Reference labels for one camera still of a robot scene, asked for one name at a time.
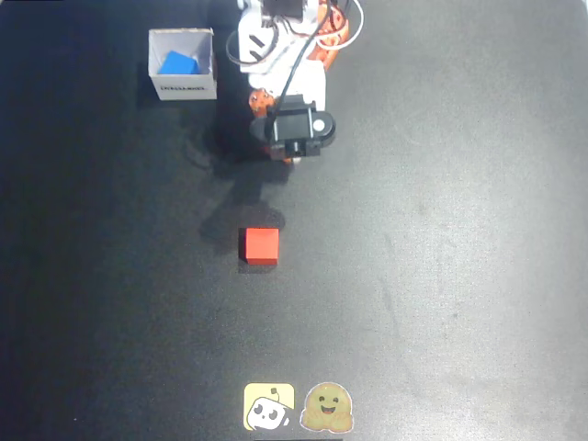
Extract yellow robot face sticker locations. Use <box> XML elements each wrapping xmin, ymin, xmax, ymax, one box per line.
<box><xmin>243</xmin><ymin>381</ymin><xmax>296</xmax><ymax>432</ymax></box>

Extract blue cube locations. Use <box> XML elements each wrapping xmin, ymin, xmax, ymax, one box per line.
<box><xmin>157</xmin><ymin>50</ymin><xmax>201</xmax><ymax>76</ymax></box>

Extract hugging face emoji sticker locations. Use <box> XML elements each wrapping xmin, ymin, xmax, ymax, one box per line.
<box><xmin>299</xmin><ymin>381</ymin><xmax>356</xmax><ymax>434</ymax></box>

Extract white cardboard box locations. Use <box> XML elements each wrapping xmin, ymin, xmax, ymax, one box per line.
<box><xmin>147</xmin><ymin>27</ymin><xmax>220</xmax><ymax>102</ymax></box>

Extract red cube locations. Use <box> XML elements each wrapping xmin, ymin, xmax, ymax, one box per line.
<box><xmin>237</xmin><ymin>226</ymin><xmax>280</xmax><ymax>266</ymax></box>

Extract thin black cable loop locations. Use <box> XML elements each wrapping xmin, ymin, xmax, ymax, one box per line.
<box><xmin>225</xmin><ymin>20</ymin><xmax>281</xmax><ymax>68</ymax></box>

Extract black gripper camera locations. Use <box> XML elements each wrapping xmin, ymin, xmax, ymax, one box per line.
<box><xmin>249</xmin><ymin>95</ymin><xmax>338</xmax><ymax>162</ymax></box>

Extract white cable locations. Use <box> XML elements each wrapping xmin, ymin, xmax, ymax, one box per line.
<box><xmin>315</xmin><ymin>0</ymin><xmax>366</xmax><ymax>51</ymax></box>

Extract thick black cable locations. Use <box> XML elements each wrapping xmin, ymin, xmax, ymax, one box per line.
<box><xmin>269</xmin><ymin>0</ymin><xmax>334</xmax><ymax>139</ymax></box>

